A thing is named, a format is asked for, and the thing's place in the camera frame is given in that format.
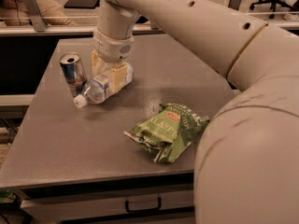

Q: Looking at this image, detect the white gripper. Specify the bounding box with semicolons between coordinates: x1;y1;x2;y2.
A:
92;29;134;92

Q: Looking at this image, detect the clear plastic water bottle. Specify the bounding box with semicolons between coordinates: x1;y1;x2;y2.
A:
74;64;134;108

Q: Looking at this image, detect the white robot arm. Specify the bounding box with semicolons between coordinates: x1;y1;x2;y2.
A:
105;0;299;224

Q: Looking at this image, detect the redbull can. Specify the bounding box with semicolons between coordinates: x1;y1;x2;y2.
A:
59;51;87;97

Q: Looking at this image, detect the dark desk with stand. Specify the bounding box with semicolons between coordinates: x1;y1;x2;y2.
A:
64;0;100;9

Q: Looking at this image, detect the green jalapeno chip bag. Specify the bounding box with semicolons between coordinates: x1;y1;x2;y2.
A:
124;103;209;163

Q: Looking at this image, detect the person in beige sweater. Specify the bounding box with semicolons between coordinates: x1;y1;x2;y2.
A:
0;0;76;26

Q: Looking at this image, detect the grey cabinet drawer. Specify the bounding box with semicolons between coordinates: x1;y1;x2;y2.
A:
21;184;193;222

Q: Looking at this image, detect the left metal bracket post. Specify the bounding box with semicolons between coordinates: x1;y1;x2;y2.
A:
22;0;47;32

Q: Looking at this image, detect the black drawer handle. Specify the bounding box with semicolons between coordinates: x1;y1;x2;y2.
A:
124;197;162;214

